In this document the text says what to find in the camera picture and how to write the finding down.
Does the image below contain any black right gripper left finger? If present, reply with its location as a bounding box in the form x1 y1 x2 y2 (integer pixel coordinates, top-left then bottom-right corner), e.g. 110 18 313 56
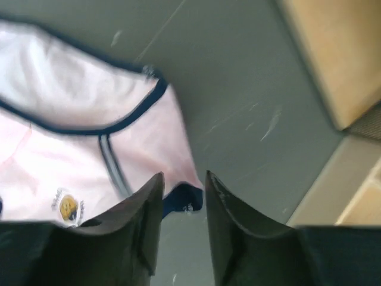
1 173 164 285

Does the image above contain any pink underwear navy trim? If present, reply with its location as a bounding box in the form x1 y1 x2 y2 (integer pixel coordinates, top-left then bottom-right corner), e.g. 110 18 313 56
1 19 204 227

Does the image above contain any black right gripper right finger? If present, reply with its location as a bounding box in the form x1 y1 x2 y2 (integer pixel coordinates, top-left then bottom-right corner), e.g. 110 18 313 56
205 172 380 285

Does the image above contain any wooden compartment tray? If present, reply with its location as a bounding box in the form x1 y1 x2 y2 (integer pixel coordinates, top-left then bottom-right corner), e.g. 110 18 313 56
279 1 380 130

